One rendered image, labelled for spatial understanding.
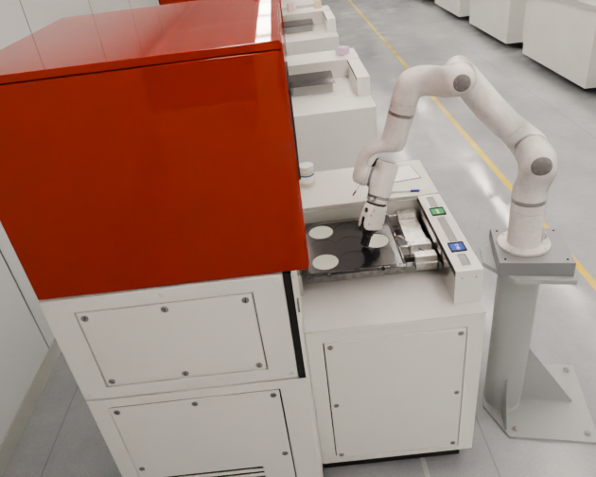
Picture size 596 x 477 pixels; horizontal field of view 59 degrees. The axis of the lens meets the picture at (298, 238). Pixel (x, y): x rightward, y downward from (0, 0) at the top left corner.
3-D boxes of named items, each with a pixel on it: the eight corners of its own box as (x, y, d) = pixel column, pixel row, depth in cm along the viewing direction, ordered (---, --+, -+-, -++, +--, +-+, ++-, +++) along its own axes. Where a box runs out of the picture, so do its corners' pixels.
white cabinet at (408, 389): (324, 477, 222) (304, 334, 179) (309, 325, 304) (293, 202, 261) (474, 461, 221) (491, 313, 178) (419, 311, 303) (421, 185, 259)
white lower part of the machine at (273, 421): (151, 542, 207) (83, 403, 164) (182, 383, 277) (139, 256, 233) (329, 523, 206) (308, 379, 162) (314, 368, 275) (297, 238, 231)
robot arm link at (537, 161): (542, 192, 194) (551, 130, 183) (554, 215, 179) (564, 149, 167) (508, 193, 197) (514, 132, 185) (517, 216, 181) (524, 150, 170)
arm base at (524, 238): (541, 230, 207) (547, 187, 198) (558, 256, 190) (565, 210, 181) (491, 233, 209) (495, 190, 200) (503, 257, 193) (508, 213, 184)
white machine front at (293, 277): (299, 378, 162) (283, 274, 141) (290, 238, 231) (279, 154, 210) (308, 377, 162) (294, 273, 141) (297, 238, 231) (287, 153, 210)
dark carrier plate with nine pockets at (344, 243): (309, 274, 194) (309, 273, 194) (305, 227, 223) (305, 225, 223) (402, 264, 193) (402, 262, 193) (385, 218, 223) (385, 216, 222)
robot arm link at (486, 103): (533, 182, 182) (524, 164, 196) (564, 159, 176) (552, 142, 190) (434, 80, 171) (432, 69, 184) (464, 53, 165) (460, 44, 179)
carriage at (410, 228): (415, 271, 196) (416, 264, 195) (396, 221, 227) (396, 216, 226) (437, 268, 196) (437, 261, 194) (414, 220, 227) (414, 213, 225)
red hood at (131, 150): (38, 301, 142) (-68, 83, 111) (113, 174, 211) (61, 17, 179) (311, 269, 141) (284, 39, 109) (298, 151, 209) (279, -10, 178)
